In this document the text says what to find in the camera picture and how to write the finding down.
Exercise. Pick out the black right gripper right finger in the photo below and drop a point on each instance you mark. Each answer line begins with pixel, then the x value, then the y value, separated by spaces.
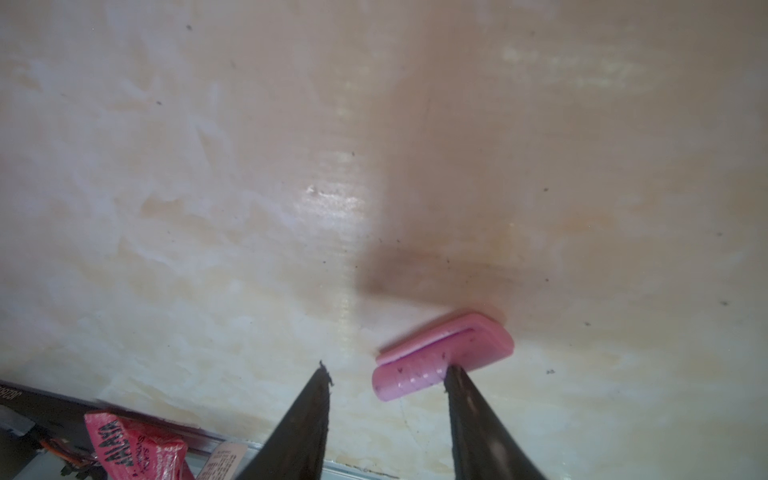
pixel 482 447

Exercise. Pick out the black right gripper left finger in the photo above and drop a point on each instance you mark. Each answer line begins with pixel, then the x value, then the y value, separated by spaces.
pixel 296 447

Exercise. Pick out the pink pen cap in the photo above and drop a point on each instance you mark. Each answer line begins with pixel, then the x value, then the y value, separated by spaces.
pixel 471 341

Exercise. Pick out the pink snack packet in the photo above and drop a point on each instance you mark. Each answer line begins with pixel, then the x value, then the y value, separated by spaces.
pixel 130 449

